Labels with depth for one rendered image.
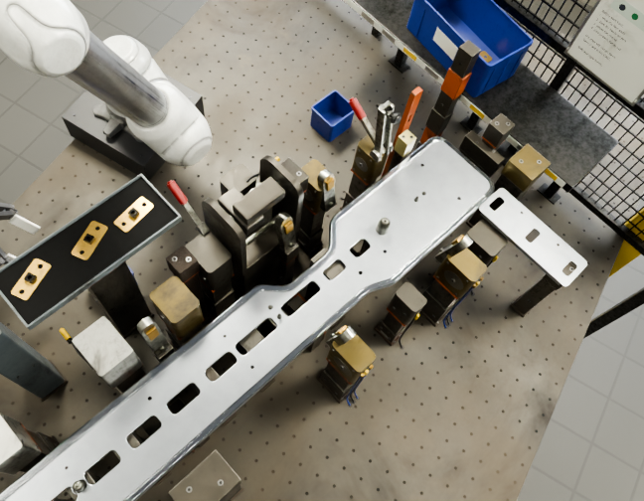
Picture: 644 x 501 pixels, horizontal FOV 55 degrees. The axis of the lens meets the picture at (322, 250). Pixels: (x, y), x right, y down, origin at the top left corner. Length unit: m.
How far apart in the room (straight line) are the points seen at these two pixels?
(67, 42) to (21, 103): 1.97
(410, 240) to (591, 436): 1.40
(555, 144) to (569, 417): 1.24
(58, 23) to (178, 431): 0.81
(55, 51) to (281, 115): 1.03
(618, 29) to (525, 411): 1.00
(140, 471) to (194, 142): 0.80
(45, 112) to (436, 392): 2.12
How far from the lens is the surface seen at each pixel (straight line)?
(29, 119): 3.05
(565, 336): 1.93
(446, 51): 1.79
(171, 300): 1.36
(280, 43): 2.24
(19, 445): 1.38
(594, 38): 1.76
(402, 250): 1.52
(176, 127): 1.61
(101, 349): 1.32
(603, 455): 2.69
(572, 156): 1.78
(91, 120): 1.97
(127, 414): 1.39
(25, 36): 1.15
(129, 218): 1.36
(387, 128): 1.52
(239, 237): 1.30
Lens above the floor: 2.35
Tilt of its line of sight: 65 degrees down
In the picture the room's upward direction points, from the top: 13 degrees clockwise
